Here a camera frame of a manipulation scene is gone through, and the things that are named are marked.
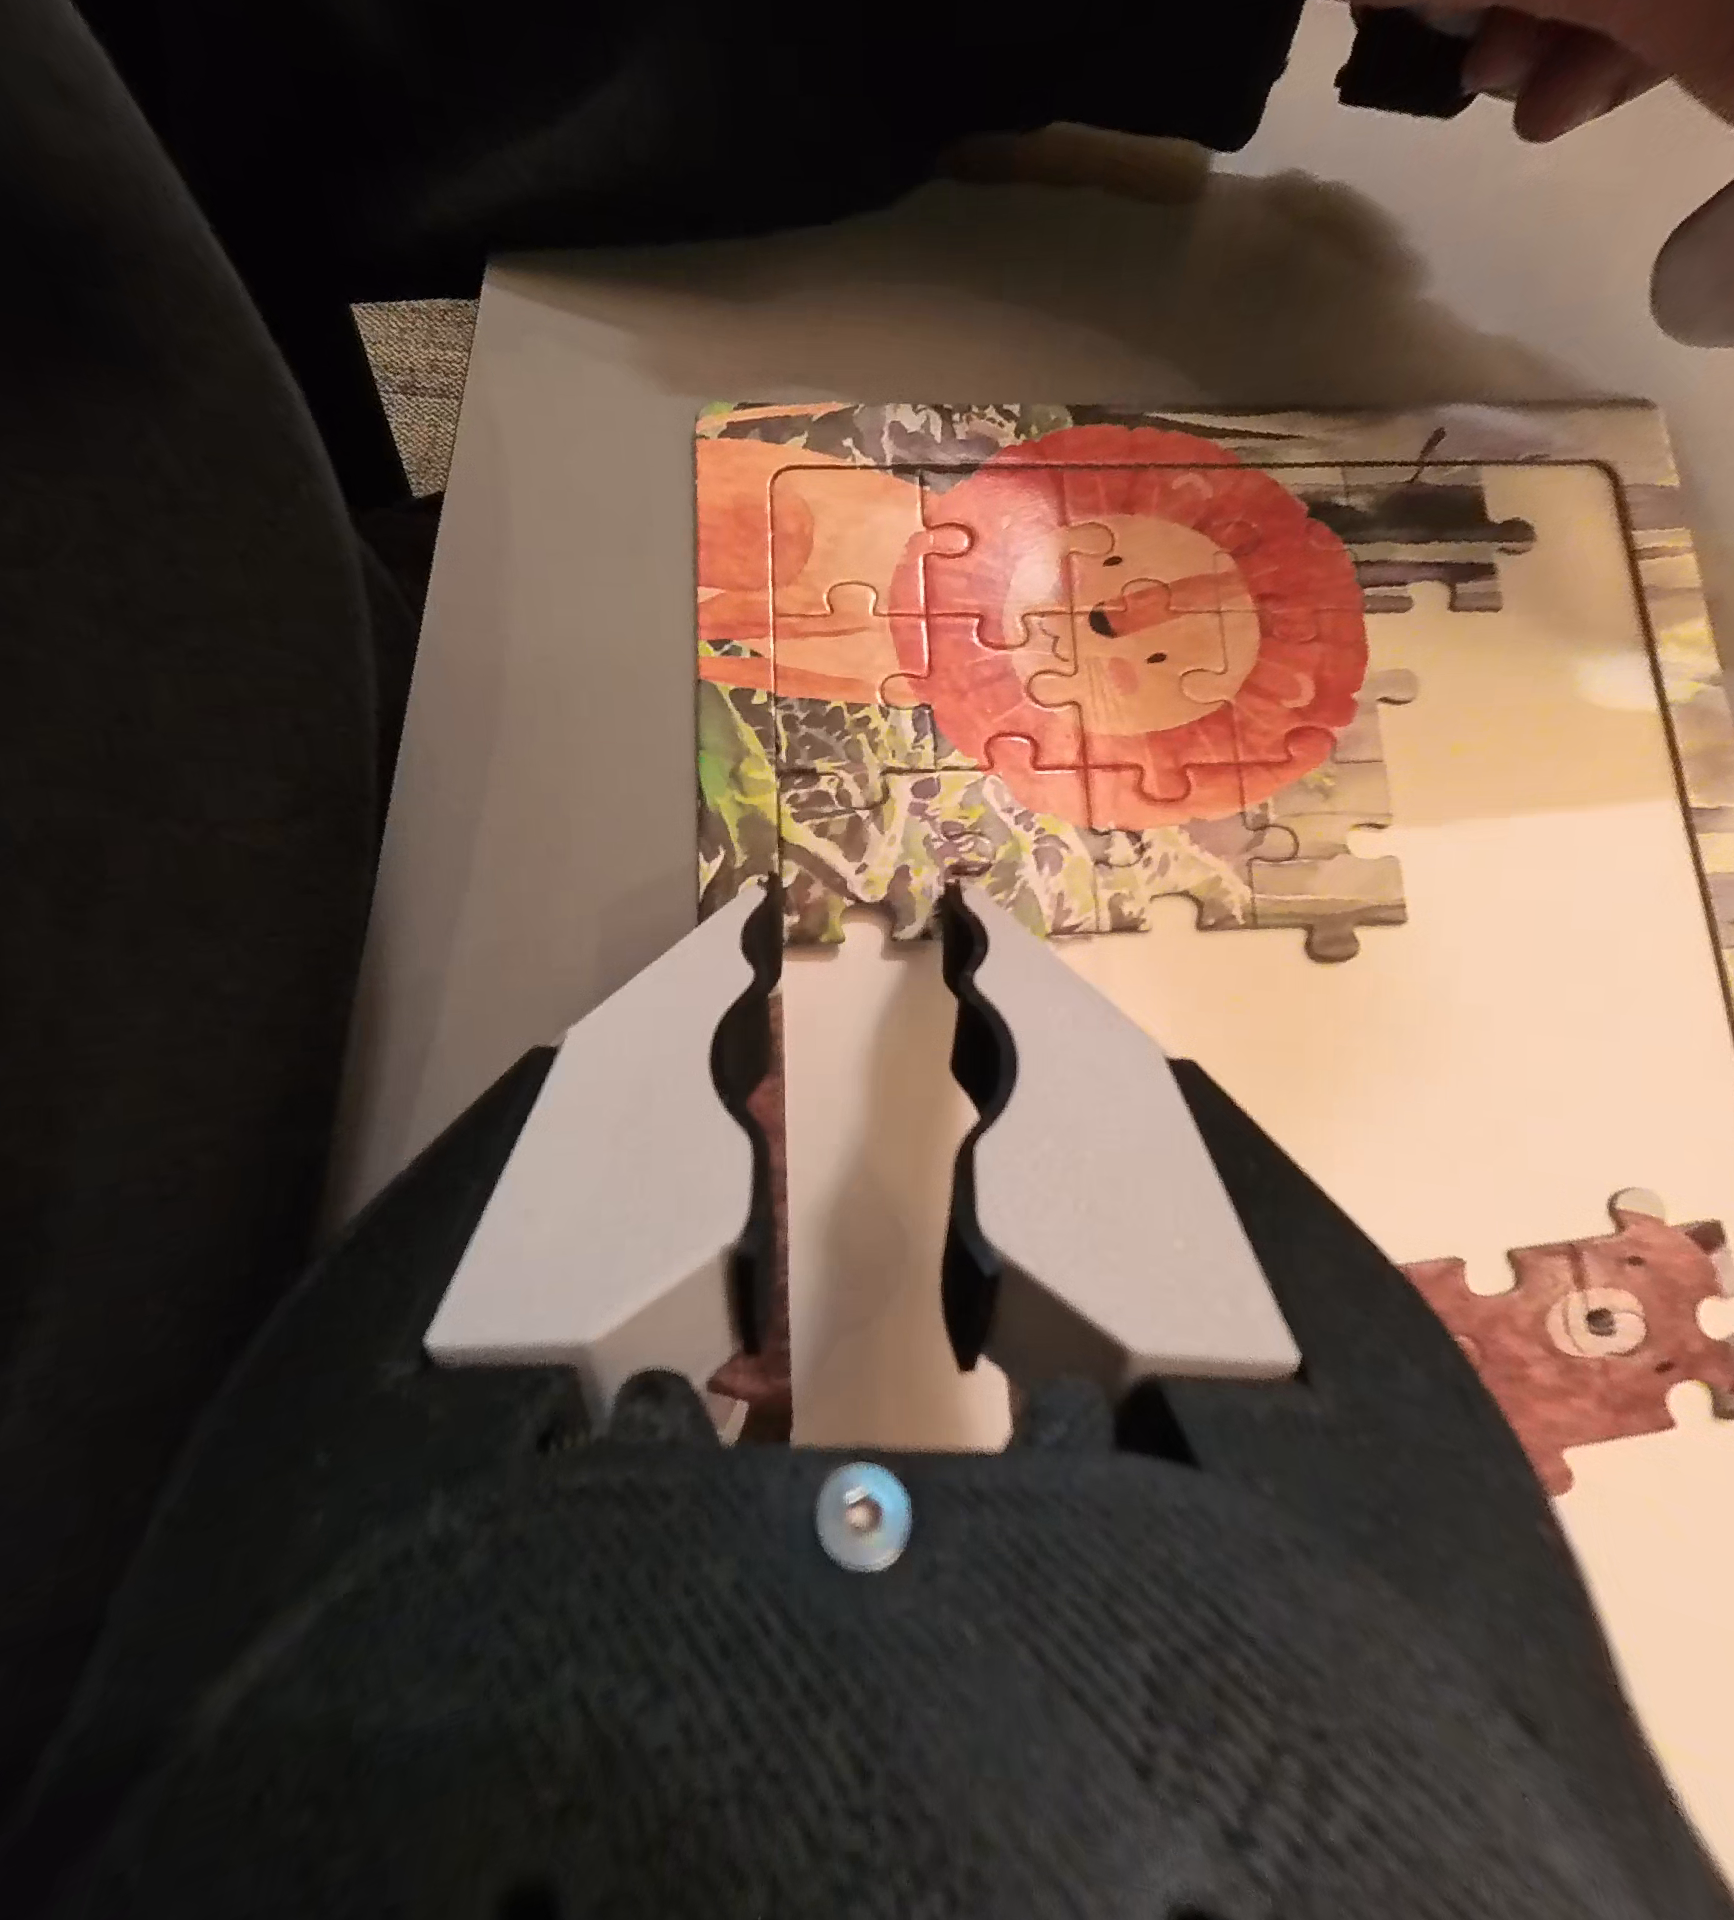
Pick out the person's left hand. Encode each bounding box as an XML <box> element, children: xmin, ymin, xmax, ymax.
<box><xmin>1466</xmin><ymin>0</ymin><xmax>1734</xmax><ymax>170</ymax></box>

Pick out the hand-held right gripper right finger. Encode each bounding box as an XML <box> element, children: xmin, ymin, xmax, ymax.
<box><xmin>938</xmin><ymin>882</ymin><xmax>1300</xmax><ymax>1390</ymax></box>

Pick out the joined brown bear puzzle section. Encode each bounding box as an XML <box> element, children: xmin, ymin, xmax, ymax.
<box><xmin>1399</xmin><ymin>1192</ymin><xmax>1734</xmax><ymax>1502</ymax></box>

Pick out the lion jigsaw puzzle board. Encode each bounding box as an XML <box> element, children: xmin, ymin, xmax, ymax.
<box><xmin>695</xmin><ymin>395</ymin><xmax>1734</xmax><ymax>1920</ymax></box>

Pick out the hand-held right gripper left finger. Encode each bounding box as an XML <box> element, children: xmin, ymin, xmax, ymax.
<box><xmin>424</xmin><ymin>873</ymin><xmax>794</xmax><ymax>1412</ymax></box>

